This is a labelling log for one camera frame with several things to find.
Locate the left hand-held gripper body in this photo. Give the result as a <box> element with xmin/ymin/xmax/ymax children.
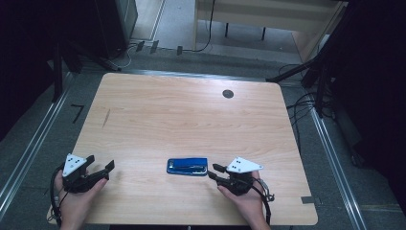
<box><xmin>61</xmin><ymin>153</ymin><xmax>103</xmax><ymax>194</ymax></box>

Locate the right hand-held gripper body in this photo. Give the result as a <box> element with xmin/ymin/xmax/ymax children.
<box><xmin>218</xmin><ymin>156</ymin><xmax>264</xmax><ymax>196</ymax></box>

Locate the blue stapler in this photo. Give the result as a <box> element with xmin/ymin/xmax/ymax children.
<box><xmin>166</xmin><ymin>157</ymin><xmax>209</xmax><ymax>177</ymax></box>

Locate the person's right hand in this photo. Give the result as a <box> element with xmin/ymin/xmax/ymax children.
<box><xmin>217</xmin><ymin>171</ymin><xmax>269</xmax><ymax>219</ymax></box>

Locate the person's left hand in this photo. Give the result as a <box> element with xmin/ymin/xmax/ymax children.
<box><xmin>53</xmin><ymin>173</ymin><xmax>109</xmax><ymax>221</ymax></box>

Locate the black metal stand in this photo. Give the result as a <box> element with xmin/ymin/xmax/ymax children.
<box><xmin>265</xmin><ymin>56</ymin><xmax>333</xmax><ymax>119</ymax></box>
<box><xmin>52</xmin><ymin>39</ymin><xmax>123</xmax><ymax>104</ymax></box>

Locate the black cabinet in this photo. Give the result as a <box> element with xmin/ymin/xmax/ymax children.
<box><xmin>94</xmin><ymin>0</ymin><xmax>139</xmax><ymax>60</ymax></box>

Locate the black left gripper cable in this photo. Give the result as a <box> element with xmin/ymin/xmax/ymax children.
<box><xmin>50</xmin><ymin>164</ymin><xmax>69</xmax><ymax>228</ymax></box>

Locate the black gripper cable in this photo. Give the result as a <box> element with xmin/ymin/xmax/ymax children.
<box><xmin>50</xmin><ymin>164</ymin><xmax>69</xmax><ymax>228</ymax></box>
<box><xmin>248</xmin><ymin>177</ymin><xmax>276</xmax><ymax>225</ymax></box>

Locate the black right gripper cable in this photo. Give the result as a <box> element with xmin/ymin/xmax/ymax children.
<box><xmin>248</xmin><ymin>177</ymin><xmax>276</xmax><ymax>225</ymax></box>

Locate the metal floor rail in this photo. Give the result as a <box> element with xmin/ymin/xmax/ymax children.
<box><xmin>307</xmin><ymin>104</ymin><xmax>368</xmax><ymax>230</ymax></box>
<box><xmin>0</xmin><ymin>71</ymin><xmax>75</xmax><ymax>221</ymax></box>

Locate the bundle of black cables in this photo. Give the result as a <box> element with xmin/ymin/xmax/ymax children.
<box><xmin>277</xmin><ymin>63</ymin><xmax>336</xmax><ymax>156</ymax></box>

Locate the white floor cable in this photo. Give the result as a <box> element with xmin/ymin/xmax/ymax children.
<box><xmin>117</xmin><ymin>43</ymin><xmax>139</xmax><ymax>70</ymax></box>

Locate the black hanging cable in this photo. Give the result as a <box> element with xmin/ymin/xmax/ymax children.
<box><xmin>182</xmin><ymin>0</ymin><xmax>216</xmax><ymax>54</ymax></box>

